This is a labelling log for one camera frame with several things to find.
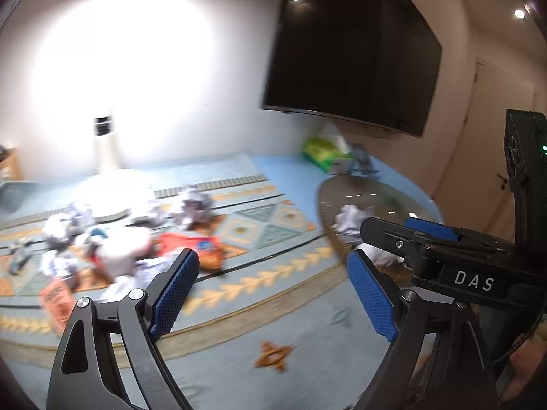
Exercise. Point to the round trash bin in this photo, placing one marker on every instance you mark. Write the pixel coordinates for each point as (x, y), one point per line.
(371, 190)

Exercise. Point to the green tissue pack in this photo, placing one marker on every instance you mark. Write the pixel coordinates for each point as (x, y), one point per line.
(322, 153)

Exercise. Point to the white floor lamp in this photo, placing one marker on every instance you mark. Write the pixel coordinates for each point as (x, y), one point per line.
(107, 149)

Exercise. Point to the black wall television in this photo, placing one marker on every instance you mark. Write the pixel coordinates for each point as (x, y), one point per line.
(350, 51)

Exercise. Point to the beige door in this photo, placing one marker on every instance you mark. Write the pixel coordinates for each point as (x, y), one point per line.
(483, 136)

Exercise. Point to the person's right forearm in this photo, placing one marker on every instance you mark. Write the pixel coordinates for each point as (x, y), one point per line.
(527, 363)

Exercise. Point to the ceiling spotlight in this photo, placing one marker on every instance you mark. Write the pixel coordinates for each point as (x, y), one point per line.
(519, 13)

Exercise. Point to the cardboard box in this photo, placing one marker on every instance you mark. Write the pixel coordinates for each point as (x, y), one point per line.
(10, 164)

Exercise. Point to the dark grey stand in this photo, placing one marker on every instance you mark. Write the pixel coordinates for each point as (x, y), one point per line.
(357, 160)

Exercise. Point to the white paper ball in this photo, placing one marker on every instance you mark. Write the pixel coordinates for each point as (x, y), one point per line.
(128, 282)
(194, 205)
(380, 256)
(66, 226)
(354, 220)
(60, 269)

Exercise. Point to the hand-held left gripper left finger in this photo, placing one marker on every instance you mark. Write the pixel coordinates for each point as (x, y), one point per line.
(175, 294)

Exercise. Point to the orange snack bag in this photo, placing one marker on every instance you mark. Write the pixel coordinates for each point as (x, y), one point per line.
(192, 247)

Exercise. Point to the patterned woven mat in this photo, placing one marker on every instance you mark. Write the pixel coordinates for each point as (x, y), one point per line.
(256, 222)

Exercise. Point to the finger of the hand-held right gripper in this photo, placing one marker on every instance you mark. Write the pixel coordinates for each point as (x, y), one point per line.
(431, 228)
(391, 239)

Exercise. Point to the white crumpled bag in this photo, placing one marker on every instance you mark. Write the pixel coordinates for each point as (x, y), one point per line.
(124, 250)

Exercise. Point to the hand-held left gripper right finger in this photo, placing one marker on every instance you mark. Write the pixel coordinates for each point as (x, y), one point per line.
(371, 303)

